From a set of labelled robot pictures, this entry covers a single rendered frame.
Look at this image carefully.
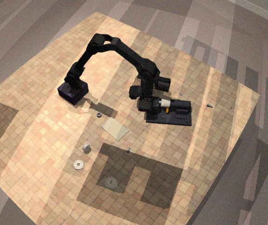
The white flat washer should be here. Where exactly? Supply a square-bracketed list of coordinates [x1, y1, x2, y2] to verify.
[73, 160, 84, 170]

